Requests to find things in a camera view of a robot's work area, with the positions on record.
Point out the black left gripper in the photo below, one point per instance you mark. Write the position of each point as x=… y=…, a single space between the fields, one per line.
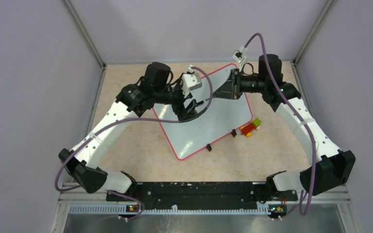
x=182 y=113

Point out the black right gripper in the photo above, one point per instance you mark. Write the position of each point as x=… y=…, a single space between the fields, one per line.
x=230 y=89

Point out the pink framed whiteboard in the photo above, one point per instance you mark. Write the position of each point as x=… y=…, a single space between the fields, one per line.
x=222 y=117

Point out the black marker cap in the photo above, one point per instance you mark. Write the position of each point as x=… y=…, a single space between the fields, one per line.
x=200 y=103

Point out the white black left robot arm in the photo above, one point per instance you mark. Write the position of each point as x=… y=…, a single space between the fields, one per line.
x=155 y=86

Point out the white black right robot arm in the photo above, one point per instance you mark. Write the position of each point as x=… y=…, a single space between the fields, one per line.
x=330 y=165

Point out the green lego brick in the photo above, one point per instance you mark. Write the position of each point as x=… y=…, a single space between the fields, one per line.
x=256 y=122

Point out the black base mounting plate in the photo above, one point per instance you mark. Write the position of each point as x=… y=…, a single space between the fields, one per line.
x=207 y=195

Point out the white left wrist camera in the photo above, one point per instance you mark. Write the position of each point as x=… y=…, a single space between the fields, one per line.
x=190 y=81

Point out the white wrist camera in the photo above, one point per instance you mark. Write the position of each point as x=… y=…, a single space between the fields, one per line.
x=190 y=81
x=240 y=55

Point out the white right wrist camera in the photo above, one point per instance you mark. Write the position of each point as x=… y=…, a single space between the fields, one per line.
x=240 y=55

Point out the aluminium frame rail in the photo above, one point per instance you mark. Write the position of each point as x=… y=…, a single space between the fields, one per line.
x=330 y=212

